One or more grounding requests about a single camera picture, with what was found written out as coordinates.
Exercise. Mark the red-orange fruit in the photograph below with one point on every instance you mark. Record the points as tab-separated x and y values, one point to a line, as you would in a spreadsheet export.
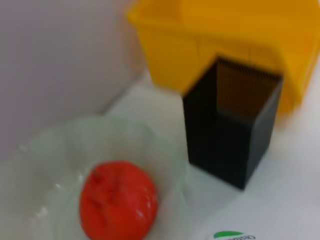
117	200

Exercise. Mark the black mesh pen holder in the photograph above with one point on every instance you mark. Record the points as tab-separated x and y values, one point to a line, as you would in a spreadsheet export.
225	150

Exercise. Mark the translucent green fruit bowl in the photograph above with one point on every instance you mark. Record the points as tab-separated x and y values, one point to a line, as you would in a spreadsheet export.
50	155

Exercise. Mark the clear green-label water bottle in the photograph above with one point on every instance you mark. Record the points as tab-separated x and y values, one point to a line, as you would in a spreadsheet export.
232	236

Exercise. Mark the yellow plastic bin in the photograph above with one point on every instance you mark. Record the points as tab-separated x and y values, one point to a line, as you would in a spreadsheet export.
225	30

